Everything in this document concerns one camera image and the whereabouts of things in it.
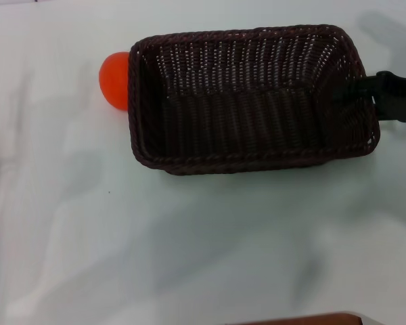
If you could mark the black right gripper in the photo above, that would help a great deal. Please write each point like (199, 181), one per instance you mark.
(404, 91)

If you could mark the dark brown woven basket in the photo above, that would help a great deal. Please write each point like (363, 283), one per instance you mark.
(243, 115)

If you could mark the orange toy pear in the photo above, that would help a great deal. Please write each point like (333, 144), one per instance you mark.
(115, 81)

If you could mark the brown wooden board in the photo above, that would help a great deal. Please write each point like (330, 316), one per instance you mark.
(301, 320)

